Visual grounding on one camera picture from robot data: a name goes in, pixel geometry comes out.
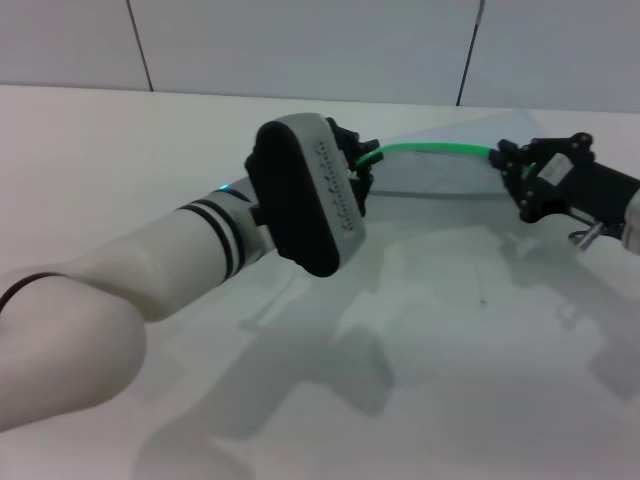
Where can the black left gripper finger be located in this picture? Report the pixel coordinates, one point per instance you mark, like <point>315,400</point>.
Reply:
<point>362,190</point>
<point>367,152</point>

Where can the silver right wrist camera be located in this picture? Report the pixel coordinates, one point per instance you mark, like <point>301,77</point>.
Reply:
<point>633,215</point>

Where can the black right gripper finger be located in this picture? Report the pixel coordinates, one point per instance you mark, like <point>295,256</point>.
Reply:
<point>555,147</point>
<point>512,177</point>

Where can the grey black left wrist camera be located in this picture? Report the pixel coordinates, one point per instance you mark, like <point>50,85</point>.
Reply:
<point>295,200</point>

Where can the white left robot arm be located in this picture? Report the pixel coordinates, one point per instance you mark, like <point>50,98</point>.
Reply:
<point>125,280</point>

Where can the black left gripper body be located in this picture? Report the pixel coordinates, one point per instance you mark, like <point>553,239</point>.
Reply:
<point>342,135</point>

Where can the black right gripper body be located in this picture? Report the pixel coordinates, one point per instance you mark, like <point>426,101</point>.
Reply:
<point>580,190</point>

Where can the translucent green-zipper document bag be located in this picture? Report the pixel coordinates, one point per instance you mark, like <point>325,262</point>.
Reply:
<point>440,170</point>

